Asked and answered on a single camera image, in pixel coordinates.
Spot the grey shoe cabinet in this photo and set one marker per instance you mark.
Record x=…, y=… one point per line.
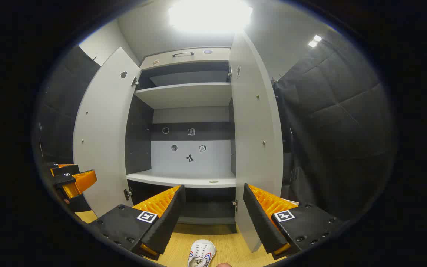
x=184, y=96

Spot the large ceiling light panel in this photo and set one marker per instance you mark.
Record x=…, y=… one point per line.
x=209, y=15

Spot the small ceiling spotlight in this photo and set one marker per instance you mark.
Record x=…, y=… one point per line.
x=317, y=38
x=312, y=43

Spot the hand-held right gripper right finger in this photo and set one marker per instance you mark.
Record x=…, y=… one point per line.
x=261, y=222

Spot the black backdrop cloth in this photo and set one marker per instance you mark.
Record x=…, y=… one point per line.
x=282, y=129

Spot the white striped canvas shoe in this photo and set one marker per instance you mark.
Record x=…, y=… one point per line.
x=200, y=252

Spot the black quilted cloth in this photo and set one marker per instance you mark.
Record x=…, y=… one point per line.
x=61, y=111
x=339, y=129

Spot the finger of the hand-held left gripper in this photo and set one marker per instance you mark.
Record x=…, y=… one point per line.
x=65, y=170
x=63, y=180

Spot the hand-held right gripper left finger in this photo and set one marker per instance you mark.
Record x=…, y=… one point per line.
x=165, y=222

